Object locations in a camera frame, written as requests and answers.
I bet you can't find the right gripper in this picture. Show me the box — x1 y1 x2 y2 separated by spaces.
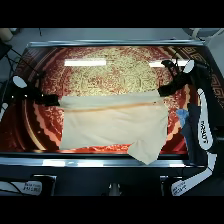
157 81 176 98

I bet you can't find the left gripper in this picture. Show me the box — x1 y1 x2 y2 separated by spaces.
42 94 62 108

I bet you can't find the cream shirt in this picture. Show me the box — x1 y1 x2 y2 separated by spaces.
58 90 170 166

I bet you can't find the light blue garment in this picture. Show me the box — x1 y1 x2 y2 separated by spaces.
175 107 191 132

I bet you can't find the dark blue garment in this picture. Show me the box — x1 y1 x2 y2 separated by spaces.
179 102 203 165

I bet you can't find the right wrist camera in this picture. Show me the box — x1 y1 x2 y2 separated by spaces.
161 59 180 80

